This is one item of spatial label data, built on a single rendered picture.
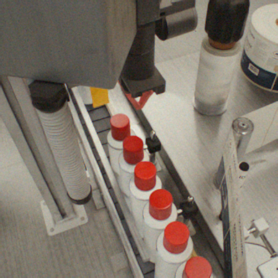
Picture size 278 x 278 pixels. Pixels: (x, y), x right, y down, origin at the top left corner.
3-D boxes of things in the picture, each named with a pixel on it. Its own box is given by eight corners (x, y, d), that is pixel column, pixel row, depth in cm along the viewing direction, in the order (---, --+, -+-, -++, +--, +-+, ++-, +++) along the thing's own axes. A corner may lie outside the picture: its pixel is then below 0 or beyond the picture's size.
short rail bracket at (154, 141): (161, 165, 79) (162, 134, 70) (149, 170, 78) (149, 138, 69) (155, 156, 81) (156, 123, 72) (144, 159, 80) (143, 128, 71)
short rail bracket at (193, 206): (194, 228, 69) (201, 201, 60) (167, 239, 68) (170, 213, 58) (187, 215, 71) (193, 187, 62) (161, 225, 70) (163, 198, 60)
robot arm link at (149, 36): (111, 8, 51) (128, 26, 47) (150, -3, 53) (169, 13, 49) (115, 45, 56) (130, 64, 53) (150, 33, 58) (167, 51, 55)
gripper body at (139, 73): (143, 56, 64) (143, 23, 58) (166, 90, 58) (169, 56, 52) (112, 66, 62) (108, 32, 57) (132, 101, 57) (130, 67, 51)
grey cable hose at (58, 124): (96, 201, 46) (68, 92, 30) (72, 210, 46) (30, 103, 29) (89, 181, 48) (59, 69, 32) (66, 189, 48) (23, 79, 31)
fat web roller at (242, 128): (238, 186, 70) (262, 130, 55) (219, 194, 69) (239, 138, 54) (227, 170, 72) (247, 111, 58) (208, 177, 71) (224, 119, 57)
